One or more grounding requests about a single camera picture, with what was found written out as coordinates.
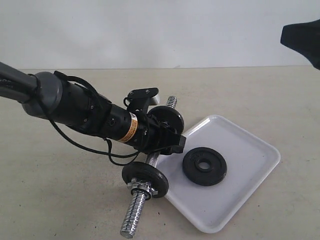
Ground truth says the black weight plate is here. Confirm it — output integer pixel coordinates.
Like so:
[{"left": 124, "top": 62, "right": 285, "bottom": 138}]
[
  {"left": 121, "top": 161, "right": 169, "bottom": 199},
  {"left": 182, "top": 147, "right": 228, "bottom": 187},
  {"left": 147, "top": 105, "right": 185, "bottom": 141}
]

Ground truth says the chrome star collar nut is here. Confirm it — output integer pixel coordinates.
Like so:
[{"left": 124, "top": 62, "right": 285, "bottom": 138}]
[{"left": 127, "top": 177, "right": 158, "bottom": 197}]

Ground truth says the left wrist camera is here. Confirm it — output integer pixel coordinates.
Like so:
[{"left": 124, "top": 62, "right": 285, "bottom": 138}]
[{"left": 123, "top": 87, "right": 160, "bottom": 114}]

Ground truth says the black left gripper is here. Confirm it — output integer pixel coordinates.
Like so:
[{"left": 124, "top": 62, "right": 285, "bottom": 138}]
[{"left": 102, "top": 102, "right": 186, "bottom": 155}]

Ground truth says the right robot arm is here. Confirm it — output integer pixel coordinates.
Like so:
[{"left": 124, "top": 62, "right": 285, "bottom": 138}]
[{"left": 280, "top": 19, "right": 320, "bottom": 70}]

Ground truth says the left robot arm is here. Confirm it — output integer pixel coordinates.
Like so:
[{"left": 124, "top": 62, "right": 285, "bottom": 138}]
[{"left": 0, "top": 63, "right": 186, "bottom": 155}]

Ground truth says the white rectangular plastic tray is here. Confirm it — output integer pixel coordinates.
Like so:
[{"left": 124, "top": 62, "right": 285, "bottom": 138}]
[{"left": 157, "top": 114, "right": 281, "bottom": 234}]

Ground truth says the chrome threaded dumbbell bar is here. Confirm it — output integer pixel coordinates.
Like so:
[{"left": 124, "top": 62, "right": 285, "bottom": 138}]
[{"left": 120, "top": 95, "right": 179, "bottom": 238}]

